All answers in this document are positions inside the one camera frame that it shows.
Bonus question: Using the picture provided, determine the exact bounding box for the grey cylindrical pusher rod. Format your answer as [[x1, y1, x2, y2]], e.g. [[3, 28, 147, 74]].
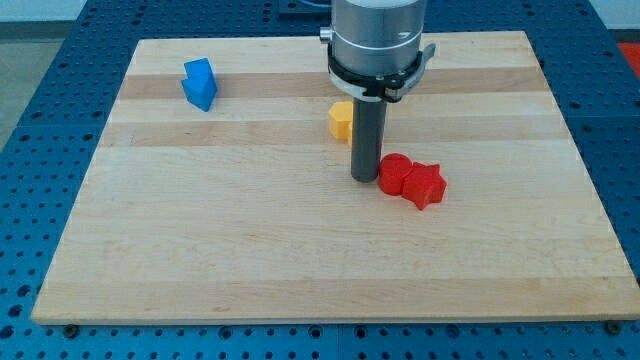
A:
[[351, 98, 387, 183]]

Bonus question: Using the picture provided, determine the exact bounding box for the light wooden board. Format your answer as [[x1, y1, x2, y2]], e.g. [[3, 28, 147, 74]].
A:
[[32, 31, 639, 325]]

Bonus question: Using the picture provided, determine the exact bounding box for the red star block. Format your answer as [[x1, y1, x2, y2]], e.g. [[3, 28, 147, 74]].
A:
[[401, 162, 447, 210]]

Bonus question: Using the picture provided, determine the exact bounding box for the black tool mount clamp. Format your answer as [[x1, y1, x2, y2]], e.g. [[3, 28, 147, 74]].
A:
[[327, 43, 436, 103]]

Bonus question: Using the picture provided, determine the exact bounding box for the blue triangle block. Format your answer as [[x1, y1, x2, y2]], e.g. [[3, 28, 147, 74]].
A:
[[181, 74, 218, 112]]

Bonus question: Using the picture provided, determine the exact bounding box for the blue cube block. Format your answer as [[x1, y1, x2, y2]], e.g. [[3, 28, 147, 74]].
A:
[[184, 58, 213, 79]]

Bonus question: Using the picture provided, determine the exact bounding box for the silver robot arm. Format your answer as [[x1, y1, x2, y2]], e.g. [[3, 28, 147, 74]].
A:
[[326, 0, 427, 77]]

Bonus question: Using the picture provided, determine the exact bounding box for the red cylinder block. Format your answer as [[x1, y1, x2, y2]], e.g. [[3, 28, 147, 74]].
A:
[[378, 153, 413, 196]]

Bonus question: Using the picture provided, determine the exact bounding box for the yellow hexagon block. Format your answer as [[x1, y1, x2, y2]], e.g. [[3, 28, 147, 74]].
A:
[[328, 101, 353, 147]]

